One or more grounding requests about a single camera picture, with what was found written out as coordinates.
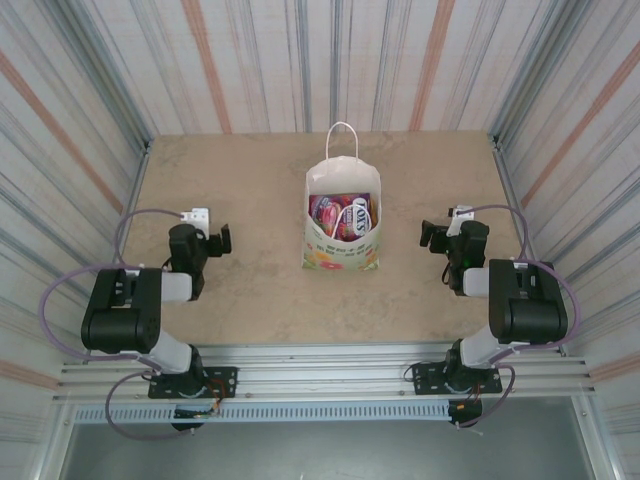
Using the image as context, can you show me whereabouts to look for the white floral paper bag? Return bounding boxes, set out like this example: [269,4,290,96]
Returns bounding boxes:
[301,121,384,274]

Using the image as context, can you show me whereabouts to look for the purple Fox's candy bag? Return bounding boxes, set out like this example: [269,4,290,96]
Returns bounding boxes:
[308,193,379,240]

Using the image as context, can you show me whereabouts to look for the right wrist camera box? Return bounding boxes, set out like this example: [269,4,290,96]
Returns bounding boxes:
[448,203,476,236]

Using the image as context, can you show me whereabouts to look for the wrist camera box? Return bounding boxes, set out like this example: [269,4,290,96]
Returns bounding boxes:
[448,203,476,236]
[179,207,210,234]

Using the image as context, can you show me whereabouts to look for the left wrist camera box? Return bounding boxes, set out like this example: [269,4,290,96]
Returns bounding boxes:
[179,207,210,234]

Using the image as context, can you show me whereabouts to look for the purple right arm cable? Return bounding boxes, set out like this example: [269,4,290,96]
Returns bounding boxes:
[457,203,581,431]

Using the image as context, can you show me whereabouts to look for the metal table side rail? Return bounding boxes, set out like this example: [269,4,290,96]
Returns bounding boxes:
[489,132,569,359]
[87,141,154,361]

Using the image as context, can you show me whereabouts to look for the metal corner post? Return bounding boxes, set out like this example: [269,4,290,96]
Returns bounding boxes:
[489,0,576,146]
[89,0,154,151]

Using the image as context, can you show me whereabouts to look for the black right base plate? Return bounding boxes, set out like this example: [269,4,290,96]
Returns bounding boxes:
[410,362,503,396]

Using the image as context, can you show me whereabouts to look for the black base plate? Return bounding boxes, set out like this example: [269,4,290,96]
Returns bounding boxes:
[148,366,239,400]
[410,362,503,396]

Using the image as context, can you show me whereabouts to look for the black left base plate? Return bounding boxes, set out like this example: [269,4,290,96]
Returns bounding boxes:
[148,366,239,400]

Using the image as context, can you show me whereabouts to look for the red black wire bundle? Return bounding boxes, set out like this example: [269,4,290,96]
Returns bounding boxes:
[207,378,225,417]
[452,382,484,411]

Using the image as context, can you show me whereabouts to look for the aluminium mounting rail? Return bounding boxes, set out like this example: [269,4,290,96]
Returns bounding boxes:
[52,342,596,404]

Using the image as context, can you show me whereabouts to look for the grey slotted cable duct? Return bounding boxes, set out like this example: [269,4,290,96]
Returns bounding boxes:
[73,403,451,422]

